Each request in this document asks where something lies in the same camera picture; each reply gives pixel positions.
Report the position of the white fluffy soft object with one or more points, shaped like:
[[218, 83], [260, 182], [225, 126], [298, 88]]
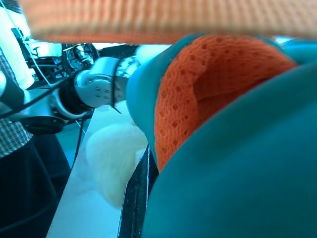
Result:
[[112, 158]]

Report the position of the orange and teal backpack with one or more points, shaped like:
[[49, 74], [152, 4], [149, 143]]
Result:
[[235, 153]]

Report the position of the dark background office equipment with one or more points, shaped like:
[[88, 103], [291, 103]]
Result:
[[49, 64]]

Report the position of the person in checked shirt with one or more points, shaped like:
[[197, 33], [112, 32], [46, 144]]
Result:
[[15, 138]]

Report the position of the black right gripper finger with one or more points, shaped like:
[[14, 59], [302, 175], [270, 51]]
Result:
[[135, 198]]

